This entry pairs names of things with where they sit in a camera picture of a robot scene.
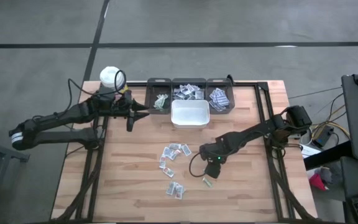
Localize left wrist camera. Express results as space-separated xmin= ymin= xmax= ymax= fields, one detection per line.
xmin=106 ymin=89 xmax=121 ymax=101

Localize white paper sheet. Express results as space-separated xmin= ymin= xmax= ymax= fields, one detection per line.
xmin=300 ymin=143 xmax=322 ymax=159

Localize large blue-striped bandage packet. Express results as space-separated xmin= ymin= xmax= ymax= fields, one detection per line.
xmin=213 ymin=88 xmax=231 ymax=106

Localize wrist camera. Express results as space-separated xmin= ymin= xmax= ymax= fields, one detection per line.
xmin=106 ymin=89 xmax=121 ymax=101
xmin=204 ymin=161 xmax=222 ymax=179

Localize yellow floor cable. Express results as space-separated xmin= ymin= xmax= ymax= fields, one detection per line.
xmin=309 ymin=104 xmax=351 ymax=139

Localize black desk leg beam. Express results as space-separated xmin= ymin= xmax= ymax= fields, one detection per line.
xmin=303 ymin=141 xmax=354 ymax=170

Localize yellow Lysol wipes canister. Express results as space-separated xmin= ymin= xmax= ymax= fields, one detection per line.
xmin=99 ymin=65 xmax=130 ymax=94

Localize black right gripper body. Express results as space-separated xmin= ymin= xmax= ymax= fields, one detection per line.
xmin=199 ymin=141 xmax=229 ymax=164

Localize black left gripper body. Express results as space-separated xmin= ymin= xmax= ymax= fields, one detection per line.
xmin=120 ymin=91 xmax=135 ymax=133

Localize white plastic bin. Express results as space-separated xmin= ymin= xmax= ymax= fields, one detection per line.
xmin=170 ymin=99 xmax=211 ymax=129

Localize translucent grey plastic bin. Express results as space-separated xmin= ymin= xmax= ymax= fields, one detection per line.
xmin=171 ymin=77 xmax=208 ymax=102
xmin=144 ymin=77 xmax=173 ymax=115
xmin=206 ymin=77 xmax=236 ymax=115

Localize grey cloth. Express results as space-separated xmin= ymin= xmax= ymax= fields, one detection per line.
xmin=319 ymin=167 xmax=341 ymax=185

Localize black power brick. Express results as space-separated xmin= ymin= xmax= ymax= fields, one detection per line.
xmin=311 ymin=125 xmax=336 ymax=148

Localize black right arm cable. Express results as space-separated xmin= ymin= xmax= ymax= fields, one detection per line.
xmin=188 ymin=151 xmax=207 ymax=179

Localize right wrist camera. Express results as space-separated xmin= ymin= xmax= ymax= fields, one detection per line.
xmin=204 ymin=161 xmax=222 ymax=179

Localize black floor cable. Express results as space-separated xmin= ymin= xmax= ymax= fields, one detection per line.
xmin=287 ymin=86 xmax=344 ymax=131

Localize red cloth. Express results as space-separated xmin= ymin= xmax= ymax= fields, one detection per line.
xmin=308 ymin=173 xmax=329 ymax=192

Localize black aluminium table frame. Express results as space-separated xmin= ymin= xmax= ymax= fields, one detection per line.
xmin=50 ymin=81 xmax=321 ymax=223

